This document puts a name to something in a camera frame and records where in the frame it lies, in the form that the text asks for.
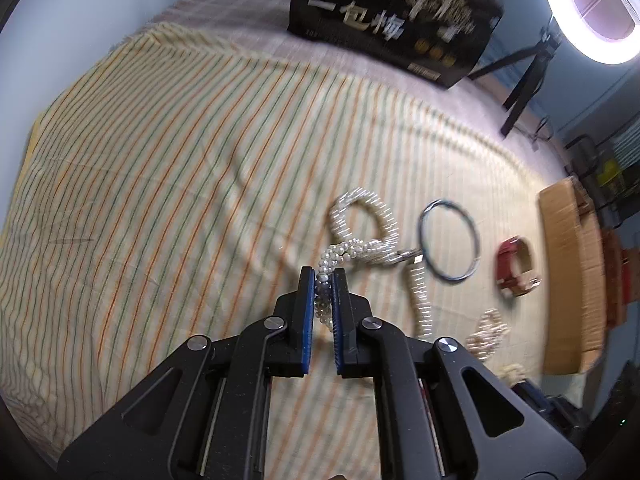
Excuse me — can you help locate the cream bead bracelet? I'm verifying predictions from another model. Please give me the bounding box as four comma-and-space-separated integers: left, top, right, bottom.
465, 308, 510, 362

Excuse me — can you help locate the long white pearl necklace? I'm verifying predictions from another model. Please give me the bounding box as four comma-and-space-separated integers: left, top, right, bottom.
314, 187, 434, 340

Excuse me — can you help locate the dark metal bangle ring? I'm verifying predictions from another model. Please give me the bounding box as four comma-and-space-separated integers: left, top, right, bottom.
418, 198, 482, 283

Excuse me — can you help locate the brown cardboard box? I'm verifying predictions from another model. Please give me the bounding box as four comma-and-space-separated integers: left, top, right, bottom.
538, 177, 606, 375

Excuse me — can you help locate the yellow striped bed sheet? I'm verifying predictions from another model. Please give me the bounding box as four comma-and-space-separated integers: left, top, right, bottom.
1, 23, 544, 457

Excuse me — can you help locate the black tripod stand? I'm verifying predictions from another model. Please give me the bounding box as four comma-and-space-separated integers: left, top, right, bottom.
468, 16, 563, 138

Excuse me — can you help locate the black printed snack bag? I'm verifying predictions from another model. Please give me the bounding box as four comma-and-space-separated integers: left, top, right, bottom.
288, 0, 503, 88

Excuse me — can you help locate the white ring light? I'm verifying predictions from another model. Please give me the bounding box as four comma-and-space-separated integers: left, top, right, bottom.
547, 0, 639, 65

